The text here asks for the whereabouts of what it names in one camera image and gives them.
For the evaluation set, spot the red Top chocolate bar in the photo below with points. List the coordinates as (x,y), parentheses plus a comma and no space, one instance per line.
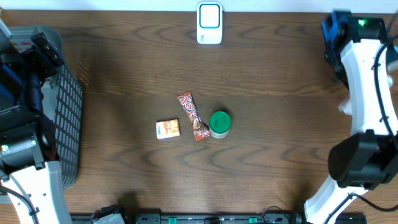
(200,130)

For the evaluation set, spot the green lid jar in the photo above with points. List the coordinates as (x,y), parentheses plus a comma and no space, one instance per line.
(220,124)

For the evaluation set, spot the small orange snack box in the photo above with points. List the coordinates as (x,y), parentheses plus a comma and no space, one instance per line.
(167,129)

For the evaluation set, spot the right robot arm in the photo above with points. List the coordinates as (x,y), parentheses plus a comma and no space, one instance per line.
(360,52)

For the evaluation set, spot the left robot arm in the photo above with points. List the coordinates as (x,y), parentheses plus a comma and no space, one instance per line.
(31,174)

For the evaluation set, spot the white barcode scanner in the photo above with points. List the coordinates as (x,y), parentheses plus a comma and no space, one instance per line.
(209,23)

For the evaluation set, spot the grey plastic basket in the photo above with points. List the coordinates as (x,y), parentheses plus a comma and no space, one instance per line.
(63,101)

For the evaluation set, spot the black mounting rail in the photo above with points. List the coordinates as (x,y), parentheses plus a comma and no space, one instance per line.
(272,217)

